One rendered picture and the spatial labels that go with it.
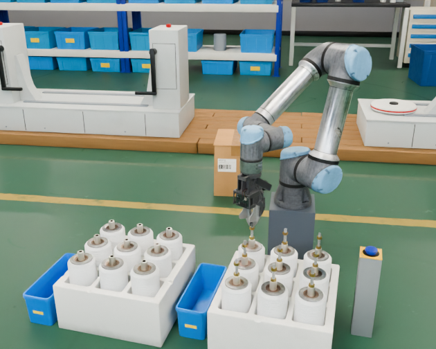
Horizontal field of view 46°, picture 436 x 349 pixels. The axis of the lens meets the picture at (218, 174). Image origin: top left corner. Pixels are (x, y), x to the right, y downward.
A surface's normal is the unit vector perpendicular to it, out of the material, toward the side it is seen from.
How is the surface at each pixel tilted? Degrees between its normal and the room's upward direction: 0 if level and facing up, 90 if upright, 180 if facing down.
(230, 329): 90
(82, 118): 90
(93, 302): 90
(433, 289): 0
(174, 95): 90
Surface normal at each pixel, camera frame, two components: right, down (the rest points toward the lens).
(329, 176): 0.52, 0.44
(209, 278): -0.26, 0.33
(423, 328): 0.00, -0.92
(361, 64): 0.57, 0.19
